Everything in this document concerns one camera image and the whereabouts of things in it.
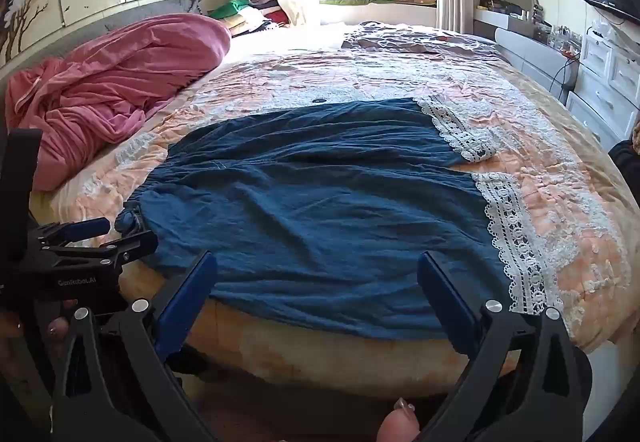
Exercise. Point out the peach printed bed blanket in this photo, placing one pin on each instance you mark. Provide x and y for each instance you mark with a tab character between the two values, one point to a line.
350	77

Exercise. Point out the pile of folded clothes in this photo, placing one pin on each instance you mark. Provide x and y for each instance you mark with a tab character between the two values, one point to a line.
250	12

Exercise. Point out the grey crinkled bedcover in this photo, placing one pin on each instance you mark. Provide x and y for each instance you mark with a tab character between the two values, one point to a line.
400	38

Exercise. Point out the green window seat mat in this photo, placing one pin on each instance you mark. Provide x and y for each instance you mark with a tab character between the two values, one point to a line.
380	1

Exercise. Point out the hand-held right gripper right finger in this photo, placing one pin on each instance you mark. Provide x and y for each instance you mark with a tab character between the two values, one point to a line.
445	302

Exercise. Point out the person's right hand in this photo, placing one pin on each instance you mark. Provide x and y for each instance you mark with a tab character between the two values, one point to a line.
397	424

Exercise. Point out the pink blanket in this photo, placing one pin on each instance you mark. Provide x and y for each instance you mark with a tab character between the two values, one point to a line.
125	82

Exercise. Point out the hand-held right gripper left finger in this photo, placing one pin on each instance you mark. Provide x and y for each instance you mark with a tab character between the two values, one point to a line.
187	297

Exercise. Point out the person's left hand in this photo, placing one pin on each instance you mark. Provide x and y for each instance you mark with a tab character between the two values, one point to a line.
55	328

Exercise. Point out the white drawer cabinet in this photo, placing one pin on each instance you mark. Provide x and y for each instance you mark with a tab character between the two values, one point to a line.
605	77

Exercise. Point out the row of cosmetics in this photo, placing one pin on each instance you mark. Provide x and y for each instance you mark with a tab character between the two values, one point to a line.
555	35

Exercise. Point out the dark cloth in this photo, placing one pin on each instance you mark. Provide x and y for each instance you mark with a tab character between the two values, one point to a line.
627	162

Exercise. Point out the white bed sheet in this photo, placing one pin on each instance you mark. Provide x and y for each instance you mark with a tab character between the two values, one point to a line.
280	45

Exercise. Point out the blue pants with lace trim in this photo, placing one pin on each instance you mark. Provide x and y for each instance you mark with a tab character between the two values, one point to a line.
325	222

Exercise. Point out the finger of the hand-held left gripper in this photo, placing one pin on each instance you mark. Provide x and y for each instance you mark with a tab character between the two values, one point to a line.
127	246
87	227

